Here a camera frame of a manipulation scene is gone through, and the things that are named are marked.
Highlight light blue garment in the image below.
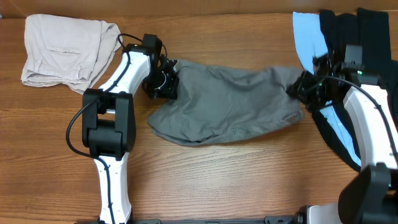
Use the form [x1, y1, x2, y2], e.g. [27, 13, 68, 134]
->
[292, 12, 361, 171]

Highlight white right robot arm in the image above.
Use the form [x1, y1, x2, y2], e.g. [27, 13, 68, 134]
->
[287, 45, 397, 224]

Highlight grey shorts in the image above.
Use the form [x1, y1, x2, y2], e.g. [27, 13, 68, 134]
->
[147, 60, 303, 146]

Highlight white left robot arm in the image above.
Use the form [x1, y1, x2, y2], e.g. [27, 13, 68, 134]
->
[80, 34, 179, 223]

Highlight beige folded shorts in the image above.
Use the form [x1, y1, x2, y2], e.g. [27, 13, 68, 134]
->
[21, 14, 121, 94]

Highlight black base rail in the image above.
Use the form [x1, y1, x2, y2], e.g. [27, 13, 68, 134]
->
[74, 215, 299, 224]

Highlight black garment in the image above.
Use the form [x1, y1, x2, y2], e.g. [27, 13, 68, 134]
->
[312, 8, 397, 172]

